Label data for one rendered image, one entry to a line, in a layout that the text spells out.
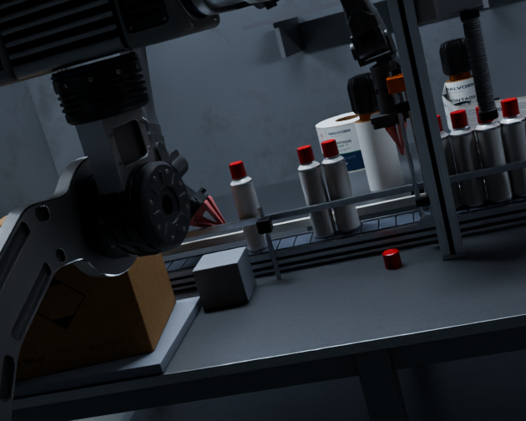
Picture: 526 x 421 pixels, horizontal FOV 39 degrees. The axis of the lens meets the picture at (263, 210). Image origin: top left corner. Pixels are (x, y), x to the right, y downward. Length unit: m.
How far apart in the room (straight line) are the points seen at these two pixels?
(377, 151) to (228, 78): 3.45
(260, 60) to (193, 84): 0.55
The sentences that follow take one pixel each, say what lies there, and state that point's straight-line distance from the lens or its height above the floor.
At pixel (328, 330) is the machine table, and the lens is 1.30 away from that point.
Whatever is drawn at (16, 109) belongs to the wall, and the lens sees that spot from 6.23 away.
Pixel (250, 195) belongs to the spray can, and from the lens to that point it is 1.63.
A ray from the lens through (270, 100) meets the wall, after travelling 5.14.
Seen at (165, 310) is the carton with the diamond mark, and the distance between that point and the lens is 1.50.
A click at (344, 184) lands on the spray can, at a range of 1.60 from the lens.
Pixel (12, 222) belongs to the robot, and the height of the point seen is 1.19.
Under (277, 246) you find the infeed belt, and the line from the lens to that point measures 1.66.
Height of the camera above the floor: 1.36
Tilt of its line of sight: 14 degrees down
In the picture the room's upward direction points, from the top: 15 degrees counter-clockwise
